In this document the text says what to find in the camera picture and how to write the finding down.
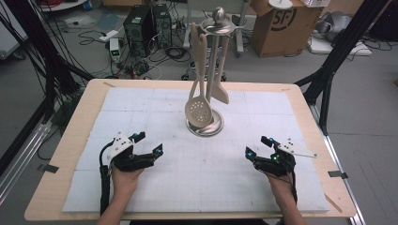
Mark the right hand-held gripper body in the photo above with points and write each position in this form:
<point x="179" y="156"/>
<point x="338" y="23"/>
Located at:
<point x="275" y="164"/>

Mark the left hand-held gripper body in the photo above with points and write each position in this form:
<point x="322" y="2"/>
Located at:
<point x="131" y="161"/>

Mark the metal utensil stand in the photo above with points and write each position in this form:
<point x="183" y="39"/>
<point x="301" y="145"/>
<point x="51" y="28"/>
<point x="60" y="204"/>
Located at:
<point x="216" y="125"/>

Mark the cream perforated skimmer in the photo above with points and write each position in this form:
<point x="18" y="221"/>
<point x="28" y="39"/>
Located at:
<point x="198" y="111"/>

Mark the cream slotted spatula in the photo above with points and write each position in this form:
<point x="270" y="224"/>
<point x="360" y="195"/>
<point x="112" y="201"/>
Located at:
<point x="220" y="92"/>

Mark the person's left hand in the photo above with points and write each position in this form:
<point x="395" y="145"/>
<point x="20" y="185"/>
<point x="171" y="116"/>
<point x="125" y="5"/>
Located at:
<point x="125" y="181"/>

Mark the person's right hand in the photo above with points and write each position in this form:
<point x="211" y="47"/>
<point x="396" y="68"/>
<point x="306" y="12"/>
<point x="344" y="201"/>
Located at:
<point x="281" y="186"/>

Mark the white grid mat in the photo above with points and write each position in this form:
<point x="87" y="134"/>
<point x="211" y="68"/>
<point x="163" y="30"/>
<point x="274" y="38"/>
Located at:
<point x="200" y="181"/>

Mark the black tape piece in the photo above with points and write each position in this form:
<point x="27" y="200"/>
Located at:
<point x="50" y="168"/>
<point x="338" y="174"/>

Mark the black stool with chrome base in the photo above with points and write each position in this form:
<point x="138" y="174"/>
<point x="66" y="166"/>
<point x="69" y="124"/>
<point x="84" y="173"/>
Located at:
<point x="187" y="67"/>

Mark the white device with green display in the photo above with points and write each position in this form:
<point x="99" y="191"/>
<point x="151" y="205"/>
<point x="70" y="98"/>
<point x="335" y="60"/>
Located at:
<point x="114" y="50"/>

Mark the grey metal stand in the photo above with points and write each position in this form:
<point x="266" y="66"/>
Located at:
<point x="240" y="40"/>

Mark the black computer tower green label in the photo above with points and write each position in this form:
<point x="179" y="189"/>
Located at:
<point x="137" y="31"/>

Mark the white power strip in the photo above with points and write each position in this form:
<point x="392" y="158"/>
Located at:
<point x="108" y="35"/>

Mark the printed brown cardboard box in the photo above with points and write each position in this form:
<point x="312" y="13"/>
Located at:
<point x="281" y="34"/>

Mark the black computer tower with fan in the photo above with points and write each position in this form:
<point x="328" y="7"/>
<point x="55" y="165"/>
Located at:
<point x="162" y="25"/>

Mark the white flat board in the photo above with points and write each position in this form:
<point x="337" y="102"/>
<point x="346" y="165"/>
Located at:
<point x="339" y="49"/>

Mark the grey plastic bag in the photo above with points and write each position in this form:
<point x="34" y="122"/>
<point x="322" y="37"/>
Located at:
<point x="333" y="25"/>

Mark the white round disc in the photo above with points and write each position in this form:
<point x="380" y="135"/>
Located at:
<point x="280" y="3"/>

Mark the white round table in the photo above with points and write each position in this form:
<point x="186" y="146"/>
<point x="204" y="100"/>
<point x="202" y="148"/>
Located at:
<point x="59" y="4"/>

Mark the aluminium rail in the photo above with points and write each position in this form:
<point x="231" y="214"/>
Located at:
<point x="22" y="162"/>
<point x="342" y="178"/>

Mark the black metal frame stand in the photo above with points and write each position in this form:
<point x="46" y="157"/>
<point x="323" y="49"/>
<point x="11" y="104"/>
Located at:
<point x="50" y="72"/>
<point x="338" y="50"/>

